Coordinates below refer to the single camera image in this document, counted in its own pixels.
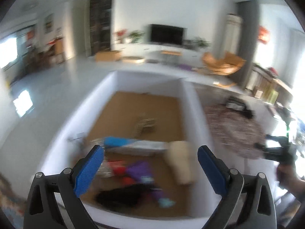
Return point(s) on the white tv cabinet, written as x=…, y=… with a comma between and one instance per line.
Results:
x=153, y=52

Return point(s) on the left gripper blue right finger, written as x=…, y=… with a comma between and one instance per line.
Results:
x=246, y=200

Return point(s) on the wooden railing shelf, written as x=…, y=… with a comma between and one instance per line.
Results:
x=264, y=85

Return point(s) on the white cardboard storage box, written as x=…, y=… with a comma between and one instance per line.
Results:
x=113, y=108

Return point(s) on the blue white glove box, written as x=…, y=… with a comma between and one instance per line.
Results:
x=111, y=141

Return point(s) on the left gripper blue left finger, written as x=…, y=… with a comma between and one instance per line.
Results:
x=42, y=210

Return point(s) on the green potted plant right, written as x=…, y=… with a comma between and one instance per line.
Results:
x=199, y=43

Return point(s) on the small wooden bench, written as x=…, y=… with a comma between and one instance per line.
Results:
x=167, y=55

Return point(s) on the red foil snack packet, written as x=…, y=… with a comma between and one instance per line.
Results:
x=127, y=180

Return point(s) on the black flat television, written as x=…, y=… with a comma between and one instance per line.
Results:
x=165, y=34

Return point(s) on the green potted plant left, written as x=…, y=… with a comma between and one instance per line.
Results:
x=136, y=36

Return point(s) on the green potted plant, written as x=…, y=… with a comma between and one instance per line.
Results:
x=199, y=43
x=136, y=36

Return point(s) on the red wall decoration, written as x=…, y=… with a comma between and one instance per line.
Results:
x=263, y=35

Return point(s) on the blue white mask box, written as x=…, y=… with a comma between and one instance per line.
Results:
x=141, y=148

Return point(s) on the dark glass display cabinet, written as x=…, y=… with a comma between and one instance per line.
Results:
x=100, y=13

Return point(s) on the black striped gift box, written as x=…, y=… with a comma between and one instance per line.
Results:
x=238, y=105

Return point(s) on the pink red envelope packet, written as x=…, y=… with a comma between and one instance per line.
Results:
x=118, y=167

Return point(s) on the black studded cloth bag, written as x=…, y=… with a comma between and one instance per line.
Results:
x=128, y=197

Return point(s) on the cardboard box on floor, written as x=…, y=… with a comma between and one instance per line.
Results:
x=108, y=56

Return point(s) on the silver sequin clutch bag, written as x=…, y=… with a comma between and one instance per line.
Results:
x=104, y=169

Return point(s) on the white yellow work glove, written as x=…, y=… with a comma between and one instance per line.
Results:
x=180, y=158

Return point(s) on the orange lounge chair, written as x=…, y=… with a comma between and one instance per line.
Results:
x=226, y=66

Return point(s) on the person right hand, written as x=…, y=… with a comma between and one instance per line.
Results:
x=288, y=179

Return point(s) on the red flower vase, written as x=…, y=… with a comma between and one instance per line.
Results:
x=119, y=36

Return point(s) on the grey curtain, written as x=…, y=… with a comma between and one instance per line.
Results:
x=249, y=11

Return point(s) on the purple foil packet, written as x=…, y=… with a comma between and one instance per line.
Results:
x=140, y=172

